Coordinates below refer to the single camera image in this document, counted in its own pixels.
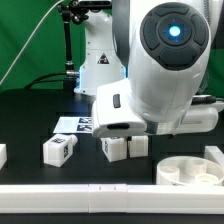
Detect green backdrop curtain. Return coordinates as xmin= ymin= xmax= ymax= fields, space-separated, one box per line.
xmin=0 ymin=0 xmax=224 ymax=97

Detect paper sheet with markers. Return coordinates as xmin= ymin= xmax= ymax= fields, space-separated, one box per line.
xmin=54 ymin=117 xmax=92 ymax=134

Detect white cable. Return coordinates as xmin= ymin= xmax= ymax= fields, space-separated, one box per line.
xmin=0 ymin=0 xmax=66 ymax=87

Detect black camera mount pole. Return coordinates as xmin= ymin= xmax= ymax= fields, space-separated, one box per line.
xmin=58 ymin=0 xmax=115 ymax=95

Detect white fence bar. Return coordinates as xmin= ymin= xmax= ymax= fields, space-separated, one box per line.
xmin=0 ymin=144 xmax=7 ymax=170
xmin=0 ymin=184 xmax=224 ymax=214
xmin=204 ymin=146 xmax=224 ymax=168

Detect round white stool seat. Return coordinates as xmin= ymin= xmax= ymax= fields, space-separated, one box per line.
xmin=156 ymin=156 xmax=224 ymax=186

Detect black cables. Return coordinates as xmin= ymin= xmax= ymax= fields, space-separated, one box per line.
xmin=23 ymin=71 xmax=80 ymax=90

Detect white front fence bar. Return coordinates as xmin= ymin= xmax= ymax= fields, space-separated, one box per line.
xmin=0 ymin=184 xmax=224 ymax=214

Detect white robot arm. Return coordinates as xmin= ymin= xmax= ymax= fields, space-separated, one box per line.
xmin=80 ymin=0 xmax=224 ymax=138

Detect white left fence bar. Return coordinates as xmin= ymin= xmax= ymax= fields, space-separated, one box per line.
xmin=0 ymin=144 xmax=7 ymax=170

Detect white right fence bar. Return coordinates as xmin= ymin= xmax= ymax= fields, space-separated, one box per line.
xmin=204 ymin=146 xmax=224 ymax=168

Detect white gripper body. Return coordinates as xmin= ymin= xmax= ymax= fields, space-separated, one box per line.
xmin=92 ymin=79 xmax=220 ymax=138

